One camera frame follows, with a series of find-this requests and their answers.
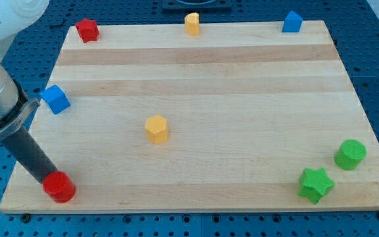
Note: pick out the blue pentagon house block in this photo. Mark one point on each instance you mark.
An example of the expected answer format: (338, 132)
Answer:
(292, 22)

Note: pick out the green cylinder block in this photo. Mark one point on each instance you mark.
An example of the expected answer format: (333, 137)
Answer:
(350, 154)

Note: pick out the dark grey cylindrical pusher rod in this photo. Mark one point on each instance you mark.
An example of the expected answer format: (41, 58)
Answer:
(29, 154)

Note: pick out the light wooden board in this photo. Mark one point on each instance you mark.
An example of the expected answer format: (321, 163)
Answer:
(248, 108)

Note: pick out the silver tool mounting flange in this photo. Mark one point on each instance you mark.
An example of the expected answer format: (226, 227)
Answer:
(21, 110)

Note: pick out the red cylinder block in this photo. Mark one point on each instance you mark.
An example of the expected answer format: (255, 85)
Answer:
(59, 187)

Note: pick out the black square base plate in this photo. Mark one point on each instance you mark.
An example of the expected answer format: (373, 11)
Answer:
(195, 5)

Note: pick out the yellow hexagon block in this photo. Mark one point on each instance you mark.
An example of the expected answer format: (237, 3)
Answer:
(156, 128)

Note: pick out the blue cube block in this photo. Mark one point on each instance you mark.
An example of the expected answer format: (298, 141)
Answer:
(56, 99)

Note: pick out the red star block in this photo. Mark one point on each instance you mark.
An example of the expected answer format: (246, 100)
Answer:
(87, 30)

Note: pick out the green star block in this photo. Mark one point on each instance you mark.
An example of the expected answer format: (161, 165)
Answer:
(314, 184)

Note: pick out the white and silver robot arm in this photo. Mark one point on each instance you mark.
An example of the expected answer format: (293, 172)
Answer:
(15, 16)

